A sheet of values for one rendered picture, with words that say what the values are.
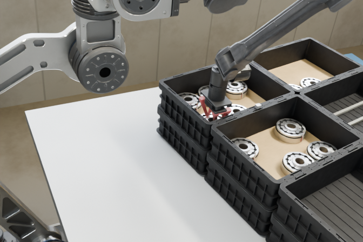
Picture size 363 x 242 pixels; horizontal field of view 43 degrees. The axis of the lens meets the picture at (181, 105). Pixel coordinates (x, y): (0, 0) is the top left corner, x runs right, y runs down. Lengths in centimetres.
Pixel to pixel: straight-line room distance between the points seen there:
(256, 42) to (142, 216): 63
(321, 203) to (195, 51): 218
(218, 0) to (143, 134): 85
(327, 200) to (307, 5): 57
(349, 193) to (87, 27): 90
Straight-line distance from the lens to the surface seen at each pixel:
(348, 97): 196
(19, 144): 286
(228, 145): 140
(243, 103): 176
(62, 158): 166
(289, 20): 133
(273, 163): 152
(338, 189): 150
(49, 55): 135
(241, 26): 354
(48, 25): 295
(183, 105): 154
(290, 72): 203
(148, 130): 178
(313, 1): 131
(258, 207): 140
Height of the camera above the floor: 179
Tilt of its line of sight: 35 degrees down
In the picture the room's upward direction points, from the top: 6 degrees clockwise
